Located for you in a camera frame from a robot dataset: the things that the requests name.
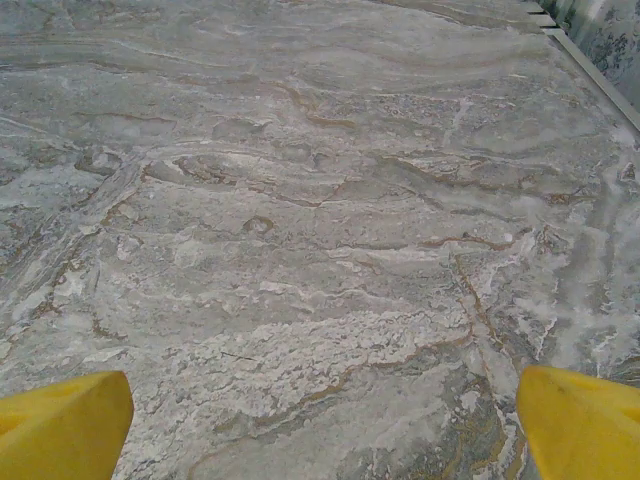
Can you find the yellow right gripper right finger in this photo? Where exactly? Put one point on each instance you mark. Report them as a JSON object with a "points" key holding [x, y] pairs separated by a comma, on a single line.
{"points": [[585, 430]]}

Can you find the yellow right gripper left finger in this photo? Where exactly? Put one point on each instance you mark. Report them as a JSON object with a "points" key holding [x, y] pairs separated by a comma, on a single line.
{"points": [[60, 430]]}

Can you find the aluminium side frame rail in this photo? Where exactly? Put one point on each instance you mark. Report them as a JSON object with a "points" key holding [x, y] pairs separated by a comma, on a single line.
{"points": [[600, 77]]}

